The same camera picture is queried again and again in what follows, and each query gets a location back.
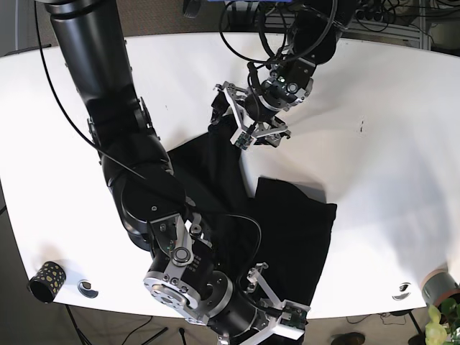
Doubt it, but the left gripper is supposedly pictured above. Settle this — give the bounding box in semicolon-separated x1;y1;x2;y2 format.
211;82;291;150

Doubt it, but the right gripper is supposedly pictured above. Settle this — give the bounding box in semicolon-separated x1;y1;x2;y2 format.
216;263;313;345

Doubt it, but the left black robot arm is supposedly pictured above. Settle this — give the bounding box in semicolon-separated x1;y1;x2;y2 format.
211;1;357;150

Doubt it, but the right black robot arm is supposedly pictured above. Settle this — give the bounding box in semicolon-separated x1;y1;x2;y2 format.
45;1;309;344

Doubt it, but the right metal table grommet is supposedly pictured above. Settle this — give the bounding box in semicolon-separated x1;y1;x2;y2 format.
391;282;413;301

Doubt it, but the metal table grommet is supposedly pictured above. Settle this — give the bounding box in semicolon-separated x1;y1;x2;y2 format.
391;282;413;301
77;280;98;299

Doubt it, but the grey plant pot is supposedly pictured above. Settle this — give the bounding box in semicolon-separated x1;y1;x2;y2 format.
420;269;459;307

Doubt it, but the left metal table grommet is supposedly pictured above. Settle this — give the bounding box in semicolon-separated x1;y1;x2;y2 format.
77;280;98;299

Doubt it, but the black floral cup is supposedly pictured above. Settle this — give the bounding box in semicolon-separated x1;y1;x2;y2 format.
27;261;67;303

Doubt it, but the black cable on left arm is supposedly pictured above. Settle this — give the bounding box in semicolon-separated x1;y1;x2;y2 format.
218;0;339;73

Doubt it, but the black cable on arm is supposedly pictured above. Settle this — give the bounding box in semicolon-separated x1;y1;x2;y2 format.
32;0;262;288
218;0;339;73

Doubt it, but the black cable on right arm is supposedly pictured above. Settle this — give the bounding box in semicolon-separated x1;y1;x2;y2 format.
32;0;262;288

